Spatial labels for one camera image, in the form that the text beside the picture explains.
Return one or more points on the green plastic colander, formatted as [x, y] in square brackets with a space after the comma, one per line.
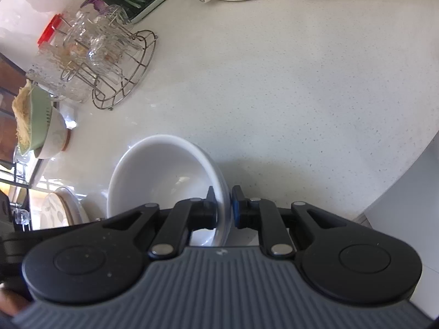
[37, 120]

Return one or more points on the white bowl with red base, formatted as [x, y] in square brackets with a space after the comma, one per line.
[56, 133]

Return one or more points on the person's left hand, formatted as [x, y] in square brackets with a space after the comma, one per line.
[10, 300]

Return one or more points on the white leaf-pattern plate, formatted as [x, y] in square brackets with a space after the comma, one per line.
[58, 209]

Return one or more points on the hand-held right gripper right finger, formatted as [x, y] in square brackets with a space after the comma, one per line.
[236, 209]

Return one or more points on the white ceramic bowl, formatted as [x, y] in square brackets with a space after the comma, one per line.
[161, 174]

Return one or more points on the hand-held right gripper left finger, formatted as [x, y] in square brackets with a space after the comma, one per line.
[212, 209]

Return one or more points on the enoki mushroom bundle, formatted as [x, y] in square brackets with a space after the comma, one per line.
[22, 113]

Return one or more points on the textured glass jar red lid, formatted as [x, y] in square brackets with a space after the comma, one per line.
[44, 72]

